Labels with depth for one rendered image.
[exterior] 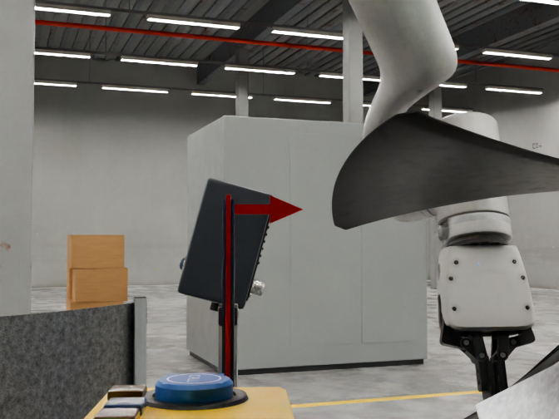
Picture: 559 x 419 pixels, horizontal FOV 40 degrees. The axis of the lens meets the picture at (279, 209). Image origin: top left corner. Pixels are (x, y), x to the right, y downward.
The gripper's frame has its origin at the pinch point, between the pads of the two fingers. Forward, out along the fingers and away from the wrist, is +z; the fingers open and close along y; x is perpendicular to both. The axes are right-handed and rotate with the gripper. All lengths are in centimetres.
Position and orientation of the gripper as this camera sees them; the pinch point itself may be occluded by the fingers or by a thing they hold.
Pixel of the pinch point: (492, 380)
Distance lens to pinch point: 90.6
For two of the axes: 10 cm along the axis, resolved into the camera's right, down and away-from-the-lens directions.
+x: -0.4, 3.4, 9.4
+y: 10.0, -0.1, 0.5
